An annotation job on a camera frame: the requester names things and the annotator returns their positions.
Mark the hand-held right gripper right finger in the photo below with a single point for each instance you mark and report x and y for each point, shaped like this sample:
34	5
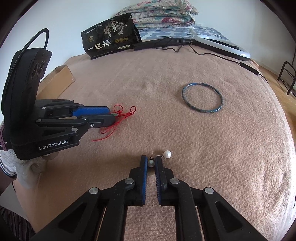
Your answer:
158	180

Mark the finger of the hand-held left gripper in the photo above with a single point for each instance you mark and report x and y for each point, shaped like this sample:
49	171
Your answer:
92	110
101	121

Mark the dark blue bangle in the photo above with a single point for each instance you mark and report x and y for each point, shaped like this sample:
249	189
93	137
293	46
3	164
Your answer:
183	96

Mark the folded floral quilt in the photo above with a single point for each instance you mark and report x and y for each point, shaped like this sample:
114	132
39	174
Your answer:
161	14

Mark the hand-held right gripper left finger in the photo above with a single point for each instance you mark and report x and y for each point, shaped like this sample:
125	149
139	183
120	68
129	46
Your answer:
144	178

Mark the cardboard box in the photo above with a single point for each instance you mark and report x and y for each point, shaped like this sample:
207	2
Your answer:
57	81

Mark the pink blanket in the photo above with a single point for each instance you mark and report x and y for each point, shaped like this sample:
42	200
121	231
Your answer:
208	150

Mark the pearl earring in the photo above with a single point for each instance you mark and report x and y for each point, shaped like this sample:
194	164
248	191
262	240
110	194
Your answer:
167	154
151	163

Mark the black metal clothes rack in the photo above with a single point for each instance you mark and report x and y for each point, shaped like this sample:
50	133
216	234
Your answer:
283	69

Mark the person's left hand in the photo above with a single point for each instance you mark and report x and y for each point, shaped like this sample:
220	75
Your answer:
23	171

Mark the person's striped clothing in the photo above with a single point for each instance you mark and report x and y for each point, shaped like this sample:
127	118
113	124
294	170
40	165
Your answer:
13	224

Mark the black snack bag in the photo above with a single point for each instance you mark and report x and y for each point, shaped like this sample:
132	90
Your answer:
108	39

